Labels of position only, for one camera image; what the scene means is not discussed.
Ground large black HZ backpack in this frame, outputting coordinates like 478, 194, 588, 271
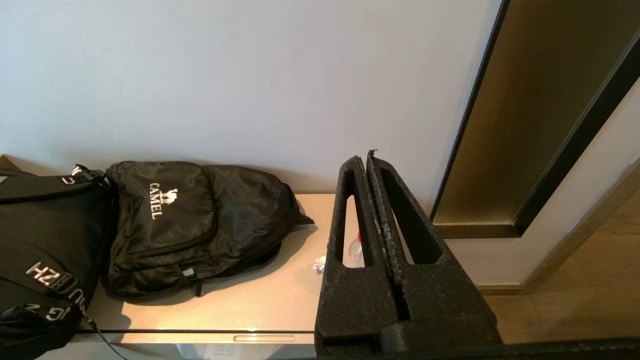
0, 164, 115, 360

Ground beige low cabinet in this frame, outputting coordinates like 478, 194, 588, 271
47, 193, 416, 360

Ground clear red-capped water bottle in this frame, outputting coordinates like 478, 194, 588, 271
344, 231, 366, 269

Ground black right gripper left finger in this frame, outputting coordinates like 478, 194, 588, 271
314, 155, 409, 358

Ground wooden desk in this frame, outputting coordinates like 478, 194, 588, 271
0, 154, 22, 175

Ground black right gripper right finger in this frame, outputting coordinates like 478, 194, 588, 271
366, 150, 504, 352

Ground dark brown door frame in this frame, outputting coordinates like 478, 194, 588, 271
430, 0, 640, 239

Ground black Camel logo backpack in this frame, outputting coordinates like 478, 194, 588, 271
102, 160, 315, 302

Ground wooden baseboard trim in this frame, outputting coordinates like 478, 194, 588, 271
475, 159, 640, 296

